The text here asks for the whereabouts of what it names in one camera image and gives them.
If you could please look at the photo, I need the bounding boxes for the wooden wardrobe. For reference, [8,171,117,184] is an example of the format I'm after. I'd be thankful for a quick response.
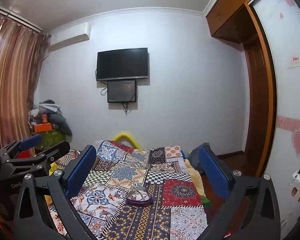
[204,0,277,177]

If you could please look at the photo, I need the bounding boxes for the colourful patchwork bedspread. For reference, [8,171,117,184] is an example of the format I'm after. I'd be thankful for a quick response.
[48,139,211,240]

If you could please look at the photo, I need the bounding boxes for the pile of clothes and boxes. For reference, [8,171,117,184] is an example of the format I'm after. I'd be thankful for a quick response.
[28,99,72,152]

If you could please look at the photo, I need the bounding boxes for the white air conditioner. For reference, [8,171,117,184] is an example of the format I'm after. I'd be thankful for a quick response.
[50,22,91,51]

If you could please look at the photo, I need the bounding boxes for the yellow cloth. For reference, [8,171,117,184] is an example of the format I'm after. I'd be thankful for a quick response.
[49,162,58,176]

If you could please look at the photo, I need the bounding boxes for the purple heart-shaped tin box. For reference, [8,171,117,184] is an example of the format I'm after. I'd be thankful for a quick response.
[126,187,153,207]

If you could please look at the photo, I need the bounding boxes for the black wall television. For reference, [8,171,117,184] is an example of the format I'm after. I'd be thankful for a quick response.
[96,48,149,81]

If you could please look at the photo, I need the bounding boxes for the small dark wall screen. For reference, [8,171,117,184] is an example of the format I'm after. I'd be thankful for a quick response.
[107,80,137,103]

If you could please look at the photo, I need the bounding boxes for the striped brown curtain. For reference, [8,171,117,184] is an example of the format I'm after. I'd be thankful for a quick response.
[0,14,49,148]

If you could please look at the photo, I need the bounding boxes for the yellow pillow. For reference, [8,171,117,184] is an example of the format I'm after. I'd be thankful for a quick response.
[113,131,141,150]

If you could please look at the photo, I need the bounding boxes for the dark blue cushion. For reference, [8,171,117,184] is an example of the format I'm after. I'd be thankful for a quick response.
[187,144,205,175]

